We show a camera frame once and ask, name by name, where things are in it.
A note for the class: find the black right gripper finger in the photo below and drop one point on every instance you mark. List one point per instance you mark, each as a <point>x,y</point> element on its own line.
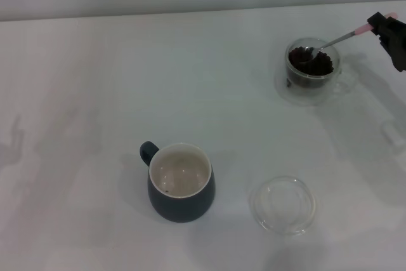
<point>393,39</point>

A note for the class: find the small clear glass dish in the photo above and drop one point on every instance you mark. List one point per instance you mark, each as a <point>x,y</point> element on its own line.
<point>285,221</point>

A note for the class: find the dark grey ceramic mug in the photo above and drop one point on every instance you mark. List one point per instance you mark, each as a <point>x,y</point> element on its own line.
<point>180,210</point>

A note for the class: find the pile of coffee beans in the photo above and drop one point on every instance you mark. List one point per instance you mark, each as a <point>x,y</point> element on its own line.
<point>317,68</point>

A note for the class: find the clear glass saucer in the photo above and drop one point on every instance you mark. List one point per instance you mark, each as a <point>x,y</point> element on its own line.
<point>280,91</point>

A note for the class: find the clear double-wall glass cup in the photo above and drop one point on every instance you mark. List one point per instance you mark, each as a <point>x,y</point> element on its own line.
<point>337,61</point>

